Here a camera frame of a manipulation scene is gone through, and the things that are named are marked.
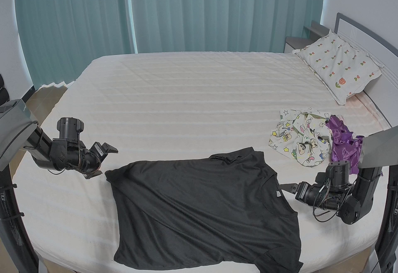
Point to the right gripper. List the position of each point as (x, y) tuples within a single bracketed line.
[(307, 193)]

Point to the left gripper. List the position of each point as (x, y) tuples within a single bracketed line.
[(98, 150)]

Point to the black T-shirt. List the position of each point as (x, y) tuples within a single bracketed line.
[(202, 203)]

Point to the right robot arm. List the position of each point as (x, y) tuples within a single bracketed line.
[(379, 150)]

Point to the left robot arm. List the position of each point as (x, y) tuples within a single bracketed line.
[(18, 134)]

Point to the white printed garment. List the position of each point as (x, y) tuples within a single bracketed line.
[(298, 144)]

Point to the purple satin garment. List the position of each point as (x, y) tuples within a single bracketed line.
[(342, 147)]

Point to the bed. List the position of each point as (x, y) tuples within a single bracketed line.
[(186, 94)]

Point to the black chest of drawers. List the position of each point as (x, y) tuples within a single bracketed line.
[(3, 91)]

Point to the white printed pillow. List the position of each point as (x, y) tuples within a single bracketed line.
[(339, 63)]

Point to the grey topped bedside table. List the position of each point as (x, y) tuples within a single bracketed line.
[(295, 43)]

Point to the blue-green curtain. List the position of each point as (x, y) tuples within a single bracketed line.
[(77, 1), (217, 1)]

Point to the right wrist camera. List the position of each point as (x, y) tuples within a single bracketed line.
[(321, 177)]

